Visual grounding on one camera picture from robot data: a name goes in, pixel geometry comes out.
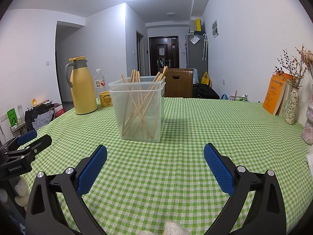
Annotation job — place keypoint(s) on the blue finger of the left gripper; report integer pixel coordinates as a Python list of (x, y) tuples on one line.
[(25, 138), (38, 146)]

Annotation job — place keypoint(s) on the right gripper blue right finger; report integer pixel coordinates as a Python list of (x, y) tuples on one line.
[(219, 167)]

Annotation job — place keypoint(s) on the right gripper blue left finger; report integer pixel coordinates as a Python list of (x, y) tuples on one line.
[(88, 169)]

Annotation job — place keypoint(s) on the left white gloved hand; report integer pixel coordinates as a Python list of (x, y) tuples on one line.
[(16, 190)]

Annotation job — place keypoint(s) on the white gloved hand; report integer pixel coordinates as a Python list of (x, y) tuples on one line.
[(172, 228)]

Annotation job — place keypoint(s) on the black folding chair with clothes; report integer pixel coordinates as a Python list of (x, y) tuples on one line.
[(40, 115)]

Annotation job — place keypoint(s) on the red basket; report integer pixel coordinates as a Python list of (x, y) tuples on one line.
[(60, 112)]

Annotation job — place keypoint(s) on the green checkered tablecloth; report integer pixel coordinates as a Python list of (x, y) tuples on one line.
[(142, 185)]

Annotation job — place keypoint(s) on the yellow thermos jug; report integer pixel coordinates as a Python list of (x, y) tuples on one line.
[(80, 81)]

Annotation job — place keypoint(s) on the yellow bear mug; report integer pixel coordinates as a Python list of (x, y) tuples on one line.
[(105, 99)]

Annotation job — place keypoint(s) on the clear plastic water bottle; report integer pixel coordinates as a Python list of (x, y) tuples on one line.
[(100, 85)]

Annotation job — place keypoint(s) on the clear plastic container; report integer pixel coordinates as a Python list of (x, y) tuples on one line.
[(118, 94)]

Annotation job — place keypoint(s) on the brown wooden chair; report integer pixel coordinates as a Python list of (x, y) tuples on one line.
[(178, 83)]

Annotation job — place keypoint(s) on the orange books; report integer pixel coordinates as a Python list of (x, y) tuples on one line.
[(277, 89)]

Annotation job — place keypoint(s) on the floral vase with twigs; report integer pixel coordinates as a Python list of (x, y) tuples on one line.
[(292, 69)]

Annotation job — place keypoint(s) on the grey refrigerator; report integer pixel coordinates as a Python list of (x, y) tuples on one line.
[(196, 54)]

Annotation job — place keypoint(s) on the dark entrance door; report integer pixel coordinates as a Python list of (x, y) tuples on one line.
[(164, 51)]

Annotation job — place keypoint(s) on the yellow box on fridge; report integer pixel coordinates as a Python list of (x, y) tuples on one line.
[(197, 25)]

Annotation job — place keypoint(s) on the wall electrical panel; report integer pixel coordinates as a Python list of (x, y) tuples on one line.
[(215, 28)]

